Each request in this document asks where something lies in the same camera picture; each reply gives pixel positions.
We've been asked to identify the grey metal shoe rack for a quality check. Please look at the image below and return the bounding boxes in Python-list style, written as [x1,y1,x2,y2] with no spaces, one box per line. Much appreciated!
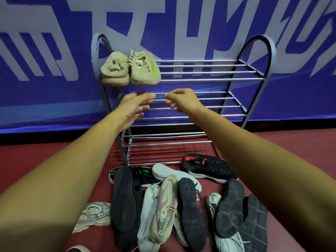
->
[91,33,277,167]

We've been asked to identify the person's left forearm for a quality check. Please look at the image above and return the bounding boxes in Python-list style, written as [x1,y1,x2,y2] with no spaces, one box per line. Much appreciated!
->
[0,112,132,252]

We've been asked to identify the black white worn shoe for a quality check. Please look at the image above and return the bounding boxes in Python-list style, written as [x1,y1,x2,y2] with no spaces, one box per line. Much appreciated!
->
[65,245,91,252]

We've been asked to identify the grey white sneaker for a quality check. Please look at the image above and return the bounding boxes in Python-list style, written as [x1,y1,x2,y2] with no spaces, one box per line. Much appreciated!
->
[173,212,190,247]
[152,163,203,193]

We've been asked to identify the beige knit sneaker plain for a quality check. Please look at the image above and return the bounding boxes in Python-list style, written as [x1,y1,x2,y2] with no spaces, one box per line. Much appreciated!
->
[100,51,131,88]

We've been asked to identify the person's left hand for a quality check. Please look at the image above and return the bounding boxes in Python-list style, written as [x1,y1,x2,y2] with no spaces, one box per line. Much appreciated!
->
[115,91,157,132]

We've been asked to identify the person's right forearm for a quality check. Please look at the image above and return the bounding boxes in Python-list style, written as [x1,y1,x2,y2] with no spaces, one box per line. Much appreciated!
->
[189,106,336,252]

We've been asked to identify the person's right hand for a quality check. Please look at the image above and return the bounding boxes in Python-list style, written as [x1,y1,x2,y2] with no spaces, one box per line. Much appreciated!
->
[164,88,207,121]

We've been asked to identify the black shoe orange marks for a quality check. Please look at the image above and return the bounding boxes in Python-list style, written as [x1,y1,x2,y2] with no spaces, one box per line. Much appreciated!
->
[110,166,138,233]

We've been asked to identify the blue printed wall banner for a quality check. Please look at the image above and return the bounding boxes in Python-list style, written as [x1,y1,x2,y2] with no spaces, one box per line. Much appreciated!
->
[0,0,336,134]

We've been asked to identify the black green sneaker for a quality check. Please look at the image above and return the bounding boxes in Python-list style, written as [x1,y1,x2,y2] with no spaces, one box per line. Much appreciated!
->
[109,166,161,188]

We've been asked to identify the beige sneaker green stripe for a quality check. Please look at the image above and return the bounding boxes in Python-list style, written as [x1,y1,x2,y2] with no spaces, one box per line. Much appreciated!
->
[128,49,161,86]

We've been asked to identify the white knit sneaker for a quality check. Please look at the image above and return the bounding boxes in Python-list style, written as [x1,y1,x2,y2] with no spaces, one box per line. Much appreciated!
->
[205,192,250,252]
[137,185,161,252]

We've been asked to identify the plain black shoe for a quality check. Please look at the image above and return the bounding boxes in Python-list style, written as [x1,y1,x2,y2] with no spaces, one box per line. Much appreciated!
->
[115,178,144,251]

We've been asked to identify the black strap sneaker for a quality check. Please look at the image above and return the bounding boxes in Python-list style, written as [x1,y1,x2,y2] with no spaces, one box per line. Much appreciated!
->
[177,177,207,252]

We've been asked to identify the tan chunky sneaker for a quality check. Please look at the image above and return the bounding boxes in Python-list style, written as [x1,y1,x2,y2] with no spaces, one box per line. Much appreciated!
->
[72,202,111,234]
[149,174,180,244]

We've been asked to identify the black orange sneaker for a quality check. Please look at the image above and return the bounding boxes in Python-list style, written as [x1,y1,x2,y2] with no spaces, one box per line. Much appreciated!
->
[237,194,269,252]

